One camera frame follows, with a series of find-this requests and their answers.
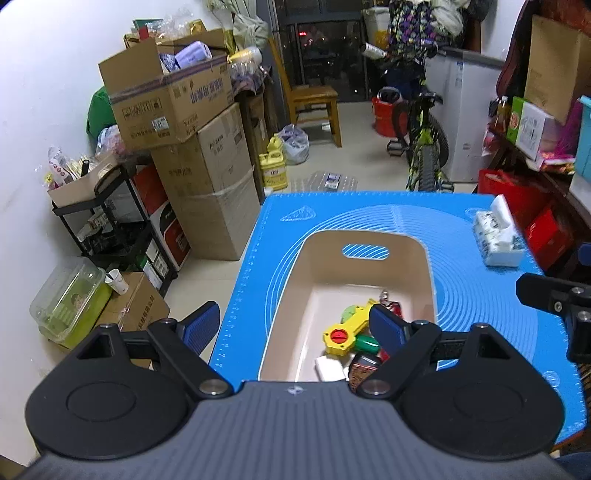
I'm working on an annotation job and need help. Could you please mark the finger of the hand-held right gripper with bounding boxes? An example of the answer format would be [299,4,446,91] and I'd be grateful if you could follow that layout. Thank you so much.
[515,272,591,365]

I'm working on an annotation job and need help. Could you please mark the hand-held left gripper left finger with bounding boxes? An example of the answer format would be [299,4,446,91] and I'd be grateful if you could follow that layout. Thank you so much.
[55,301,232,399]

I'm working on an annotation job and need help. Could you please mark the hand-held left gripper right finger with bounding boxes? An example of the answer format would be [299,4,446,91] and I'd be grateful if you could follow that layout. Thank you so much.
[358,304,536,400]

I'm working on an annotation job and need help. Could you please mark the yellow toy wrench red dial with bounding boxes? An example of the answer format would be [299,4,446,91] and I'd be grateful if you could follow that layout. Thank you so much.
[322,299,377,356]

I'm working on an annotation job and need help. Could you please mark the white rectangular block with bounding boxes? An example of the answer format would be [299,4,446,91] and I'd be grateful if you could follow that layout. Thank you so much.
[315,354,348,382]

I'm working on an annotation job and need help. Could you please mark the beige plastic bin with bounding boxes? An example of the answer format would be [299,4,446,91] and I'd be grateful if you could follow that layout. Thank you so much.
[257,230,439,384]

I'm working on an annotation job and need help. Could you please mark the red white small can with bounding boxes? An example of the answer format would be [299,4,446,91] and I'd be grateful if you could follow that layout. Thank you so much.
[379,290,404,321]

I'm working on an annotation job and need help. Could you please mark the white tissue pack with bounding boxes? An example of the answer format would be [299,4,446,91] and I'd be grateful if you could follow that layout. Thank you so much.
[472,195,526,267]

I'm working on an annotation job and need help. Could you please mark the blue silicone mat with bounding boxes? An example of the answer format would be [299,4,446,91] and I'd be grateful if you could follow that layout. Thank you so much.
[209,191,583,446]

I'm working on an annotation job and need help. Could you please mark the small brown cardboard box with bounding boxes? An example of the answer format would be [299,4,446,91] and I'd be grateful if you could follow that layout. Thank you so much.
[92,271,171,370]

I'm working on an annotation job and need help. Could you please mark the white paper cup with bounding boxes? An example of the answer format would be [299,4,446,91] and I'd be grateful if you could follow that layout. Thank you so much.
[105,268,129,295]

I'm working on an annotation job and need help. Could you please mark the dark wooden shelf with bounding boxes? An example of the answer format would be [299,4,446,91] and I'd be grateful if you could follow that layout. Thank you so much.
[485,129,591,278]

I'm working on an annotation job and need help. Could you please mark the taped brown cardboard box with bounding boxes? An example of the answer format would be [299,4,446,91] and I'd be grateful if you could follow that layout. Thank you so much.
[173,166,262,261]

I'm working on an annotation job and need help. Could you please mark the red gift bag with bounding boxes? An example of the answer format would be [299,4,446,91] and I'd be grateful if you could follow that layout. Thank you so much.
[478,168,527,208]

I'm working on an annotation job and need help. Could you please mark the red white appliance box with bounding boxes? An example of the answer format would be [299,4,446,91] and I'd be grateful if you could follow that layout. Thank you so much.
[131,164,192,273]

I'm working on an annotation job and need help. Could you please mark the black metal rack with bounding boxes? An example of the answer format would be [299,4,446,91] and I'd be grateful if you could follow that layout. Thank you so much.
[51,164,178,296]

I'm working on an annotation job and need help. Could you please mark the clear container green base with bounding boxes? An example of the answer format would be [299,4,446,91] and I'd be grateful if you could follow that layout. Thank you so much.
[30,257,114,349]

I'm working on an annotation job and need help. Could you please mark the pink gift box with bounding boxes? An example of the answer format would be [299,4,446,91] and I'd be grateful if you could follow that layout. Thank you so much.
[540,99,578,174]

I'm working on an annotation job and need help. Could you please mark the clear plastic lid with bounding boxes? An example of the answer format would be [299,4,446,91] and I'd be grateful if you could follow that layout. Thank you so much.
[302,170,360,192]

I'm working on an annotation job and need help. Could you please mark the light blue box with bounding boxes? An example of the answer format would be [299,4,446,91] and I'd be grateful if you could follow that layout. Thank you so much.
[570,96,591,181]

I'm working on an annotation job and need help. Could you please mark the green white carton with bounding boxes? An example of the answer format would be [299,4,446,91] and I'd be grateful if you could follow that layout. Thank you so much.
[506,96,561,162]

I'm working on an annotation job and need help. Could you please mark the large brown cardboard box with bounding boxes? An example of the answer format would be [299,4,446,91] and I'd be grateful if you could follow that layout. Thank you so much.
[152,102,254,197]

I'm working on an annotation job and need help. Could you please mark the green black bicycle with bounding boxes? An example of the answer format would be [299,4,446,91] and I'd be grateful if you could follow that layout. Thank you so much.
[362,41,455,192]

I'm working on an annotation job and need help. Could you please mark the amber drink bottle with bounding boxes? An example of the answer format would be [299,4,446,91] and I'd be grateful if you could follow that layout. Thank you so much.
[489,96,509,134]

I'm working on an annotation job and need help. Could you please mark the white chest freezer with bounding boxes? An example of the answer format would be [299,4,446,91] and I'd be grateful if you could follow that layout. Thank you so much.
[425,48,506,183]

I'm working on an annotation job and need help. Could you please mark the clear plastic bag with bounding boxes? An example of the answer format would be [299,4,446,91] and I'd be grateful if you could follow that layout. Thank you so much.
[277,124,310,165]

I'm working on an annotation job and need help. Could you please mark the red bucket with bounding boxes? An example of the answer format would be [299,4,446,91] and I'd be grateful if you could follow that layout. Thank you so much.
[372,88,411,139]

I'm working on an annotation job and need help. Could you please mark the tall brown cardboard box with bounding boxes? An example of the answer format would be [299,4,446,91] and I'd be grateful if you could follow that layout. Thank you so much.
[524,14,591,125]

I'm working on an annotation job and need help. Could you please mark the open brown cardboard box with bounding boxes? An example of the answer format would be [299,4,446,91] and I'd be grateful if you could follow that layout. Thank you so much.
[98,28,234,151]

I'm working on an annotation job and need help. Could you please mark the green bag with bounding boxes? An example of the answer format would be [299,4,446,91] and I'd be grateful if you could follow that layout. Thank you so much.
[88,88,118,148]

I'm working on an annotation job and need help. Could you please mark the wooden chair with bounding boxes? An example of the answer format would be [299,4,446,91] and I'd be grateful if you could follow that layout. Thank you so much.
[270,39,342,148]

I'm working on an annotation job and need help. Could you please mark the hanging patterned clothes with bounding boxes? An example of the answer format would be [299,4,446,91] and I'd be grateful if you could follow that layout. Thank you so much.
[388,0,462,61]

